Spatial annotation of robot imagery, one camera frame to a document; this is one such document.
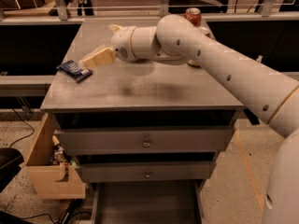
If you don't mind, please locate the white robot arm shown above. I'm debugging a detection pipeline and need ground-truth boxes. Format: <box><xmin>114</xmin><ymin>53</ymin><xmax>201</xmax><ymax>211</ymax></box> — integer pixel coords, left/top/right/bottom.
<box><xmin>79</xmin><ymin>15</ymin><xmax>299</xmax><ymax>224</ymax></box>

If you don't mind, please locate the black chair seat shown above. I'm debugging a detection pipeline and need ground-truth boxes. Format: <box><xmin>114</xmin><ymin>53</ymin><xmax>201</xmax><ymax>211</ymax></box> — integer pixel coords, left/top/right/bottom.
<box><xmin>0</xmin><ymin>147</ymin><xmax>24</xmax><ymax>192</ymax></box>

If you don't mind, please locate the clear sanitizer pump bottle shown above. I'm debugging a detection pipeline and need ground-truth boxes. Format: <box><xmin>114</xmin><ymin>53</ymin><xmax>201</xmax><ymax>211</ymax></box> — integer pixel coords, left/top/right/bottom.
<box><xmin>256</xmin><ymin>55</ymin><xmax>263</xmax><ymax>63</ymax></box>

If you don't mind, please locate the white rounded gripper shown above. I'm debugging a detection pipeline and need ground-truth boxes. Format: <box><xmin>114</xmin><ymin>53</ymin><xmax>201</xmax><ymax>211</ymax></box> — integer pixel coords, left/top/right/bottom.
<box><xmin>78</xmin><ymin>24</ymin><xmax>136</xmax><ymax>69</ymax></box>

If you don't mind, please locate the blue rxbar blueberry bar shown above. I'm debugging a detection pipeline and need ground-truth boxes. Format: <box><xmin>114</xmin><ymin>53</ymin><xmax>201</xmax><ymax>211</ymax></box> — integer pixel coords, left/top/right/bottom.
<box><xmin>56</xmin><ymin>60</ymin><xmax>93</xmax><ymax>83</ymax></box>

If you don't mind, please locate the grey open bottom drawer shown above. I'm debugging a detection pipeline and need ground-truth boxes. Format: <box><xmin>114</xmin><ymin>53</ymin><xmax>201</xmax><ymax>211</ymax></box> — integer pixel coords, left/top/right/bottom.
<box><xmin>91</xmin><ymin>180</ymin><xmax>203</xmax><ymax>224</ymax></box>

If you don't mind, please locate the light wooden box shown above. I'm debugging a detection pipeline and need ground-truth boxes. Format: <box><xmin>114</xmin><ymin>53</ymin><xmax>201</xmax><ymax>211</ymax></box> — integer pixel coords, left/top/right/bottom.
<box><xmin>26</xmin><ymin>114</ymin><xmax>86</xmax><ymax>200</ymax></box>

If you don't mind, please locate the grey drawer cabinet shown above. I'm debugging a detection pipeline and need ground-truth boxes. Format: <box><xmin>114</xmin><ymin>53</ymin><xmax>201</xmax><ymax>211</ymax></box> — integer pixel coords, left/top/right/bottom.
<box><xmin>40</xmin><ymin>17</ymin><xmax>246</xmax><ymax>219</ymax></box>

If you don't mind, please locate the gold soda can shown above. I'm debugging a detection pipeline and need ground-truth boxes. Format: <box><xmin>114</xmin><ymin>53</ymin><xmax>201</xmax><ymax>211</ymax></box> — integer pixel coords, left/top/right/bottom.
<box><xmin>188</xmin><ymin>26</ymin><xmax>210</xmax><ymax>68</ymax></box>

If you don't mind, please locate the orange soda can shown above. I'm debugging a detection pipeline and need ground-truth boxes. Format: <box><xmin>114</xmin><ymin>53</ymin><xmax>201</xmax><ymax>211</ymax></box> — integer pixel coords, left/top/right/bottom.
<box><xmin>184</xmin><ymin>7</ymin><xmax>202</xmax><ymax>26</ymax></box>

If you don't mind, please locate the grey top drawer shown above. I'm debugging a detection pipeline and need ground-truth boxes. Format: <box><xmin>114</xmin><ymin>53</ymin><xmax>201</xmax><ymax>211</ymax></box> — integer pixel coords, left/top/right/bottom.
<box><xmin>55</xmin><ymin>127</ymin><xmax>235</xmax><ymax>156</ymax></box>

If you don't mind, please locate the black cable on floor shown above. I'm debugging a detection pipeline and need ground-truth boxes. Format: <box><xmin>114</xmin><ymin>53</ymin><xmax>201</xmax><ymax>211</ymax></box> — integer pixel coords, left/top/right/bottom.
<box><xmin>8</xmin><ymin>108</ymin><xmax>36</xmax><ymax>148</ymax></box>

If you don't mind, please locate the grey middle drawer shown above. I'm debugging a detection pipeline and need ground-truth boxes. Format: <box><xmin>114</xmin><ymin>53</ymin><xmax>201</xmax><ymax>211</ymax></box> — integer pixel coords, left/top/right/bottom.
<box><xmin>76</xmin><ymin>161</ymin><xmax>216</xmax><ymax>183</ymax></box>

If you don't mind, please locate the grey metal railing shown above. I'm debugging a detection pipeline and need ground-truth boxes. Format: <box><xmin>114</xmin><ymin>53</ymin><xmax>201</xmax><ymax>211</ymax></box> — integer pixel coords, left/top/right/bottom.
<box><xmin>0</xmin><ymin>0</ymin><xmax>299</xmax><ymax>20</ymax></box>

